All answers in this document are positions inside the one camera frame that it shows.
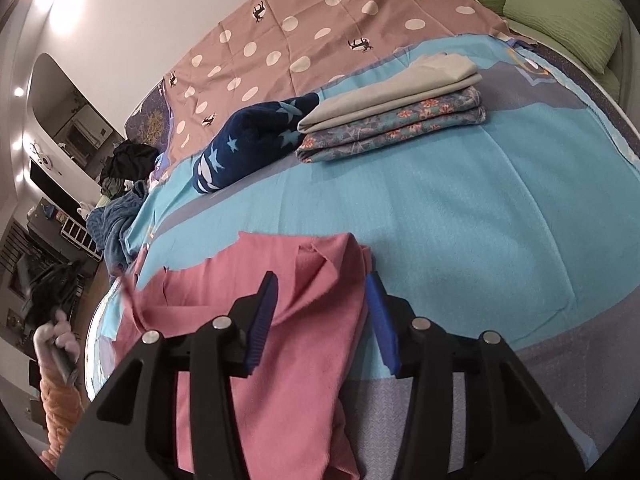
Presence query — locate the beige folded cloth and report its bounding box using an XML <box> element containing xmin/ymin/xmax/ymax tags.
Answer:
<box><xmin>297</xmin><ymin>53</ymin><xmax>482</xmax><ymax>134</ymax></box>

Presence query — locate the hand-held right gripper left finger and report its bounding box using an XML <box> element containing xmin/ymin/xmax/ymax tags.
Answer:
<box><xmin>55</xmin><ymin>271</ymin><xmax>279</xmax><ymax>480</ymax></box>

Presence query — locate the large green pillow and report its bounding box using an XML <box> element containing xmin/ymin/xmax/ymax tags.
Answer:
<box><xmin>502</xmin><ymin>0</ymin><xmax>624</xmax><ymax>75</ymax></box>

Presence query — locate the pink long-sleeve shirt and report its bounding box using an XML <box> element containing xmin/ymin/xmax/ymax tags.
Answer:
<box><xmin>114</xmin><ymin>231</ymin><xmax>374</xmax><ymax>480</ymax></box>

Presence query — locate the black clothes pile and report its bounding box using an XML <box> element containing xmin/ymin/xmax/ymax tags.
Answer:
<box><xmin>100</xmin><ymin>142</ymin><xmax>159</xmax><ymax>196</ymax></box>

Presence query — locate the navy star fleece blanket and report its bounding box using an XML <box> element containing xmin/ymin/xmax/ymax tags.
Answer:
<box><xmin>192</xmin><ymin>92</ymin><xmax>321</xmax><ymax>195</ymax></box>

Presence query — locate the blue knitted blanket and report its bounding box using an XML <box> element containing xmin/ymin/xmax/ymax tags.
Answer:
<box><xmin>87</xmin><ymin>192</ymin><xmax>152</xmax><ymax>275</ymax></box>

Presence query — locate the person's left hand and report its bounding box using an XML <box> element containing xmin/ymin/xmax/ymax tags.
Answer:
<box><xmin>34</xmin><ymin>309</ymin><xmax>82</xmax><ymax>377</ymax></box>

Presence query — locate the white ladder rack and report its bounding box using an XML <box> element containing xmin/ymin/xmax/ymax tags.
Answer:
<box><xmin>60</xmin><ymin>219</ymin><xmax>104</xmax><ymax>262</ymax></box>

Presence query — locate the turquoise grey patterned bedsheet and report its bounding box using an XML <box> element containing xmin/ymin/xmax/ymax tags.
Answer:
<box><xmin>85</xmin><ymin>35</ymin><xmax>640</xmax><ymax>480</ymax></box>

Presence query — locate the brown polka dot sheet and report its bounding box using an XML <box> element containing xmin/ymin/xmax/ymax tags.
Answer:
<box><xmin>162</xmin><ymin>0</ymin><xmax>512</xmax><ymax>162</ymax></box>

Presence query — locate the green bed sheet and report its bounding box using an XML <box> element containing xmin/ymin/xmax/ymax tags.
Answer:
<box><xmin>510</xmin><ymin>12</ymin><xmax>626</xmax><ymax>106</ymax></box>

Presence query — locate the white wall cabinet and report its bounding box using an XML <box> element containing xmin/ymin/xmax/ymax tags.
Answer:
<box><xmin>62</xmin><ymin>112</ymin><xmax>113</xmax><ymax>153</ymax></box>

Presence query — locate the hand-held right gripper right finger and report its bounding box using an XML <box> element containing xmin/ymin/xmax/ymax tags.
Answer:
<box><xmin>365</xmin><ymin>271</ymin><xmax>586</xmax><ymax>480</ymax></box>

